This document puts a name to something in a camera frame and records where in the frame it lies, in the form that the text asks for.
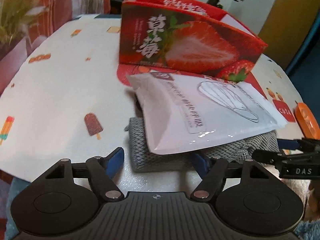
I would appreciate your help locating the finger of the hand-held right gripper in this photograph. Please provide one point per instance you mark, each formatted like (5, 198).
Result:
(270, 156)
(307, 145)

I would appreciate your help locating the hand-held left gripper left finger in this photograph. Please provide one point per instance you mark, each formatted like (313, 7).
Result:
(115, 163)

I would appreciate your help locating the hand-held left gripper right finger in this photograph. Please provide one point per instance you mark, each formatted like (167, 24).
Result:
(203, 166)

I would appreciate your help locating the grey knitted cloth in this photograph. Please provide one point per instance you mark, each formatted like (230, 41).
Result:
(150, 160)

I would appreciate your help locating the white face mask package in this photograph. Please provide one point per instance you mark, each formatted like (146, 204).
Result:
(187, 110)

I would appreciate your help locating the red strawberry print cardboard box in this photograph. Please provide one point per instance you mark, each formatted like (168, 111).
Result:
(200, 47)

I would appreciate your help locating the cream fluffy cloth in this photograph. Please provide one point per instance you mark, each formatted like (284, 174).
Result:
(302, 186)

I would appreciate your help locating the orange plastic piece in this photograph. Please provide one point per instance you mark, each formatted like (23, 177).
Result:
(306, 120)

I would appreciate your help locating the teal curtain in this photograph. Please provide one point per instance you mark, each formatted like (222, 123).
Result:
(310, 50)

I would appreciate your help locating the wooden door frame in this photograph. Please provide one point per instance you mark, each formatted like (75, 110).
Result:
(287, 10)

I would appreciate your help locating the red plant print wall cloth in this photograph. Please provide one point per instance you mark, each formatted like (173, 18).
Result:
(37, 5)

